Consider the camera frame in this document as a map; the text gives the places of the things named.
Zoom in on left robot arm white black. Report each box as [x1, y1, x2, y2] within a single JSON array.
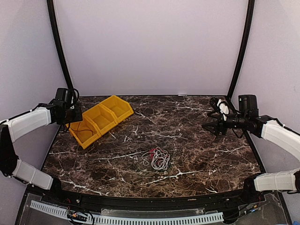
[[0, 88, 83, 204]]

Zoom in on right yellow plastic bin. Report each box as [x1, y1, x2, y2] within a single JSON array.
[[100, 95, 134, 123]]

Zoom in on white cable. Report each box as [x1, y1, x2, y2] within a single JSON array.
[[141, 147, 171, 171]]

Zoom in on black frame post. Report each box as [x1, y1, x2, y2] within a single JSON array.
[[46, 0, 74, 89], [226, 0, 255, 101]]

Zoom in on small circuit board with wires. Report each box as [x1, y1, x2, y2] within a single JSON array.
[[67, 210, 88, 223]]

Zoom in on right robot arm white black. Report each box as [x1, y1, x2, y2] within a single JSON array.
[[202, 95, 300, 203]]

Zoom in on white slotted cable duct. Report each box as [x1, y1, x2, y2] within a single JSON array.
[[30, 200, 224, 225]]

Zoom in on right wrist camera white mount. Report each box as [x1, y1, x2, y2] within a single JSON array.
[[209, 97, 230, 121]]

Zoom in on right black frame post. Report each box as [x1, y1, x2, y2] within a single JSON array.
[[226, 0, 255, 101]]

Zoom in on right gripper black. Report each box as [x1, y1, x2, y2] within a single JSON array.
[[202, 110, 248, 136]]

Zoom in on yellow plastic bin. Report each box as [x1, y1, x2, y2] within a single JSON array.
[[83, 104, 118, 135], [100, 95, 134, 123], [66, 116, 101, 149]]

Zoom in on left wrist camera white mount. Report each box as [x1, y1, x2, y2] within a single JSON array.
[[67, 88, 79, 108]]

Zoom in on black front rail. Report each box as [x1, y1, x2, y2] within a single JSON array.
[[36, 190, 265, 211]]

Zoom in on dark red cable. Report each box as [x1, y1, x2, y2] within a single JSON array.
[[69, 120, 97, 138]]

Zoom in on left black frame post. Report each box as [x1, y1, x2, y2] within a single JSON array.
[[46, 0, 74, 89]]

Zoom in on middle yellow plastic bin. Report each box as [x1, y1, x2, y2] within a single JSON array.
[[83, 104, 118, 135]]

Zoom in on left yellow plastic bin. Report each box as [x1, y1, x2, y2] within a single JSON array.
[[66, 116, 101, 149]]

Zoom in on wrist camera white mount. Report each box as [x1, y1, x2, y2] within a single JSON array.
[[209, 97, 230, 121], [67, 88, 79, 108]]

